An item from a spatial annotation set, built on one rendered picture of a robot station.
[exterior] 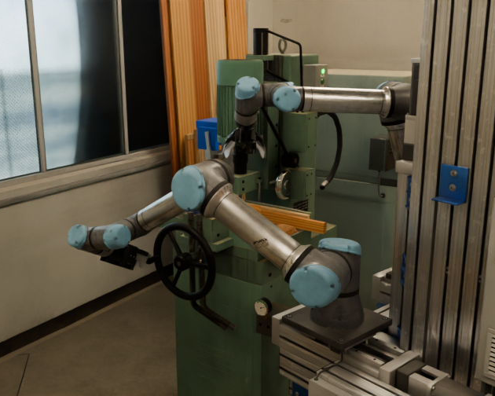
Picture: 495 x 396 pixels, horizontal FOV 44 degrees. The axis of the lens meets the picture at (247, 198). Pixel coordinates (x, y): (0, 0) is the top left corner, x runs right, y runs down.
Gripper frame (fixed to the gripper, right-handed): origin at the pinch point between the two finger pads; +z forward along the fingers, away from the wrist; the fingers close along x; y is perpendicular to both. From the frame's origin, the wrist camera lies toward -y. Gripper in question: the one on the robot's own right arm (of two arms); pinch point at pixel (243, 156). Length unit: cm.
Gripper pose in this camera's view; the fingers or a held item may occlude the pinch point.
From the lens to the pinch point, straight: 219.1
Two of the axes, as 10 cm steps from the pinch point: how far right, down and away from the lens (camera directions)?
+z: -0.3, 6.5, 7.6
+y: 0.4, 7.6, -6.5
